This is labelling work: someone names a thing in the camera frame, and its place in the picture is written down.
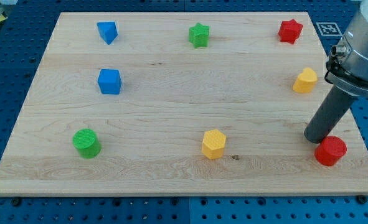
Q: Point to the blue triangle block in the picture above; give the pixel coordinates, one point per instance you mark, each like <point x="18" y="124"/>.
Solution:
<point x="107" y="31"/>

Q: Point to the red cylinder block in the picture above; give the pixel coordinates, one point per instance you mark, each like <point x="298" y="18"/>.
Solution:
<point x="330" y="150"/>

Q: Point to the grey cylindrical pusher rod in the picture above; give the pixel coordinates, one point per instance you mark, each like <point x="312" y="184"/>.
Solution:
<point x="332" y="109"/>

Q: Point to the green star block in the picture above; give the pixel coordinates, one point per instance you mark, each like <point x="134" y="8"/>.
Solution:
<point x="199" y="35"/>

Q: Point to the yellow heart block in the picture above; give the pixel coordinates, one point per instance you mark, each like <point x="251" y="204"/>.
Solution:
<point x="306" y="81"/>

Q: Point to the yellow hexagon block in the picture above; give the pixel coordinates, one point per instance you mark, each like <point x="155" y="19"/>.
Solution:
<point x="213" y="144"/>

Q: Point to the green cylinder block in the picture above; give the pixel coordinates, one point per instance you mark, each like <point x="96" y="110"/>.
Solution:
<point x="86" y="142"/>

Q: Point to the blue cube block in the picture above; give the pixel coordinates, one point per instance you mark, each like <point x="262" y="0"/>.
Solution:
<point x="109" y="81"/>

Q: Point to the wooden board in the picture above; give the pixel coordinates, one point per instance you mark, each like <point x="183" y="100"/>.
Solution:
<point x="171" y="94"/>

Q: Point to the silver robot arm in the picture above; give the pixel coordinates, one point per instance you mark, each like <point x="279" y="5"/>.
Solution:
<point x="348" y="60"/>

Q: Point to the white fiducial marker tag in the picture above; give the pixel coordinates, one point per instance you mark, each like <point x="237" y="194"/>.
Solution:
<point x="329" y="29"/>

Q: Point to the red star block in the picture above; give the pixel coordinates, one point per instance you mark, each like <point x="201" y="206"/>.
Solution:
<point x="290" y="31"/>

